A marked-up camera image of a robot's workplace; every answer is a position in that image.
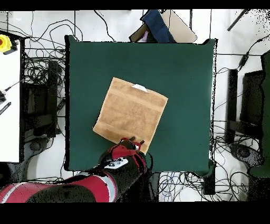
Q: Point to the brown cardboard box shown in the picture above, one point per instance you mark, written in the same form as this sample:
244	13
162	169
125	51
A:
181	29

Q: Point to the navy blue garment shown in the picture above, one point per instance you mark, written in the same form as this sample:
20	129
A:
157	25

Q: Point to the tan terry towel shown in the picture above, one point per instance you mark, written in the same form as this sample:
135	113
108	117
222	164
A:
130	109

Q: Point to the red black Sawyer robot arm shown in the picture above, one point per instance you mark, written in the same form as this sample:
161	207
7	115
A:
95	186

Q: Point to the black rod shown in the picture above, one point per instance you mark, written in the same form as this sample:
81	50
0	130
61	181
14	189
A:
236	22

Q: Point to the lilac cloth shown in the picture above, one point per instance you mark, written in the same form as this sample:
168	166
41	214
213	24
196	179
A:
144	38

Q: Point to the small black device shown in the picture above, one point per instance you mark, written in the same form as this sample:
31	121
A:
2	98

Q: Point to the yellow emergency stop button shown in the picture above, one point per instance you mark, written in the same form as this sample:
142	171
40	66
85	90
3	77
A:
3	43

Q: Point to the dark green tablecloth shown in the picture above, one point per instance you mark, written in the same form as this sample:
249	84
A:
95	63

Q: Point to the black table leg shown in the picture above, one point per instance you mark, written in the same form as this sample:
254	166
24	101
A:
209	186

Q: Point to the black power adapter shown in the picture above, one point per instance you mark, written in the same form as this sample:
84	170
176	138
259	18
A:
243	60

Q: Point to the black ribbed strip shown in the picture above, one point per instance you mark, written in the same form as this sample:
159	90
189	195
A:
5	107

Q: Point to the white desk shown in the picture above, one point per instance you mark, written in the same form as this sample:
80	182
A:
9	131

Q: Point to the black frame stand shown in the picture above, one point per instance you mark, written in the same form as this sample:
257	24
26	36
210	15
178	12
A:
52	84
232	95

